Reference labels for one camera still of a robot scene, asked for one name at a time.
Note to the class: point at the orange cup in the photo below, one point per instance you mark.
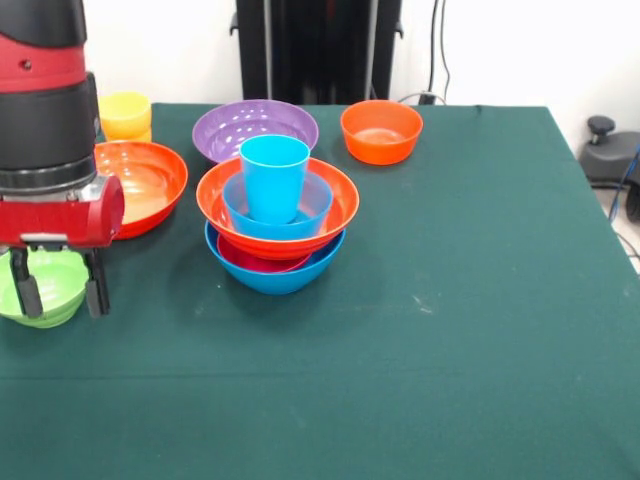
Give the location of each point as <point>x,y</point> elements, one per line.
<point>131,135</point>

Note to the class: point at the grey pedestal foot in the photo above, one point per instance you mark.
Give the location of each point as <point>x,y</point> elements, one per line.
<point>607,155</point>

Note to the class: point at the pink bowl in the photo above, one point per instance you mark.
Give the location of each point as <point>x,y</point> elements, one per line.
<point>250,260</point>

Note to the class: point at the large orange bowl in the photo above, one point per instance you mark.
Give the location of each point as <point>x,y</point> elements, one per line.
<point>342,200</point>
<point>150,185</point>

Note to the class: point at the blue cup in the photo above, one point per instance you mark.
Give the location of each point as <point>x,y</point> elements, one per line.
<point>275,185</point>

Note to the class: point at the small orange bowl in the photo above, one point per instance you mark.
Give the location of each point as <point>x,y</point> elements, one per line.
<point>377,140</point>

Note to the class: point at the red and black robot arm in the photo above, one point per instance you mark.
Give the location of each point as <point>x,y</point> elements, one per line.
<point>45,100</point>

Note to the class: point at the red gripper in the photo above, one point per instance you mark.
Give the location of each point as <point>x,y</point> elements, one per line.
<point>55,220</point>

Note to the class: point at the purple bowl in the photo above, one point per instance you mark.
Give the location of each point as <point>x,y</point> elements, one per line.
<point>225,130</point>

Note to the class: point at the dark green tablecloth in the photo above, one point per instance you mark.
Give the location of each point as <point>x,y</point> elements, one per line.
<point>320,400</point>

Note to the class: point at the yellow cup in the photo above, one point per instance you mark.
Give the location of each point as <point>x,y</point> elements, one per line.
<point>125,112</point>

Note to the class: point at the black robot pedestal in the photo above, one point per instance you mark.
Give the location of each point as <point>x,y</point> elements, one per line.
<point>315,50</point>

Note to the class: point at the green bowl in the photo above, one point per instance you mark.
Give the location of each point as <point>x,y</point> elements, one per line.
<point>55,280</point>

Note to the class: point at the large blue bowl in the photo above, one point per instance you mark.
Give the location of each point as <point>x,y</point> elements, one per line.
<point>275,282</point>

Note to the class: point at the small blue bowl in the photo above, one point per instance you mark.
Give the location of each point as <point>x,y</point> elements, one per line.
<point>280,227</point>

